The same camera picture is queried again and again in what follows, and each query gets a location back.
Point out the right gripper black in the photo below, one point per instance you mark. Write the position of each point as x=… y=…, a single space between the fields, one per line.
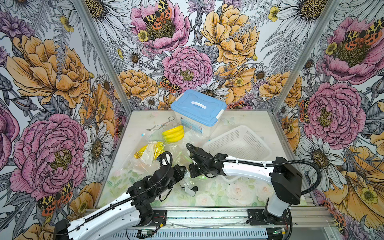
x=193 y=170

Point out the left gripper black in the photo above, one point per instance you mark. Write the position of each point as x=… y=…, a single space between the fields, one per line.
x=179 y=175

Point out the panda zip-top bag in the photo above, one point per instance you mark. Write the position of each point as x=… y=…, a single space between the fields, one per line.
x=196 y=186

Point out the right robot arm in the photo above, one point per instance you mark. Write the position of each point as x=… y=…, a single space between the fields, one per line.
x=280 y=173

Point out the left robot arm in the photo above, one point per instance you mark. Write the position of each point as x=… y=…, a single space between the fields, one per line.
x=131 y=209

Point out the yellow banana bunch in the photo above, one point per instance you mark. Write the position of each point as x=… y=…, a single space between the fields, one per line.
x=174 y=135

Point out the white plastic basket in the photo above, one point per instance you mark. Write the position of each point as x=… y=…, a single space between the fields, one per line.
x=240 y=142

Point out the blue lid storage box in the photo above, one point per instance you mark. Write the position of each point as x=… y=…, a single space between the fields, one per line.
x=198 y=111

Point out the metal wire tongs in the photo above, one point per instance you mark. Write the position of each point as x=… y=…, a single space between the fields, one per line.
x=157 y=127

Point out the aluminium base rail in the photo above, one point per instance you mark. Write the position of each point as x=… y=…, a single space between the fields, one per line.
x=241 y=223

